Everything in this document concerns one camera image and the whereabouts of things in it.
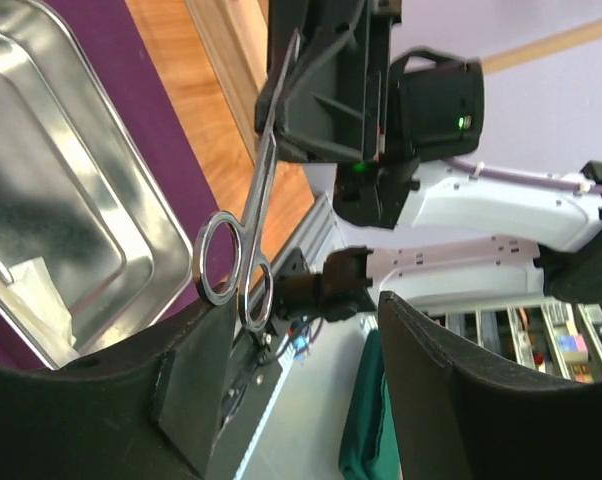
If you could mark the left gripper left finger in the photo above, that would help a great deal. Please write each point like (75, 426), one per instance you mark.
(147, 407)

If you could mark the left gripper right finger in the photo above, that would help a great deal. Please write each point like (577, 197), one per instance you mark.
(463, 412)

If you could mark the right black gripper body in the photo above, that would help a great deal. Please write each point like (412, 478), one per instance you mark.
(434, 111)

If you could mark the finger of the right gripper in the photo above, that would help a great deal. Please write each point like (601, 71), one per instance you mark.
(332, 108)

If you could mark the steel instrument tray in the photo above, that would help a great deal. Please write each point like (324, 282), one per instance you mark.
(71, 190)

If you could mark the purple surgical wrap cloth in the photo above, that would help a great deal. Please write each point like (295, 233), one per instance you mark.
(146, 100)

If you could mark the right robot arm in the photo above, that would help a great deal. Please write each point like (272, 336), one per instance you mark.
(541, 236)

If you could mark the green cloth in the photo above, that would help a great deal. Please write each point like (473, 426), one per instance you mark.
(368, 447)

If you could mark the wooden tray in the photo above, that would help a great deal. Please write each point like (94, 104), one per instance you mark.
(234, 36)

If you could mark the storage shelf with boxes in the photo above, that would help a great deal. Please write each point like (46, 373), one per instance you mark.
(547, 335)

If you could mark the wooden beam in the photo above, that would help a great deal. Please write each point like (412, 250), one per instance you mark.
(547, 46)

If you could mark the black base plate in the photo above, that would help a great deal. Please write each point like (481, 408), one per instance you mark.
(255, 377)

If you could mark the aluminium rail frame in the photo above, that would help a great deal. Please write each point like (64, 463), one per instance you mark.
(316, 236)

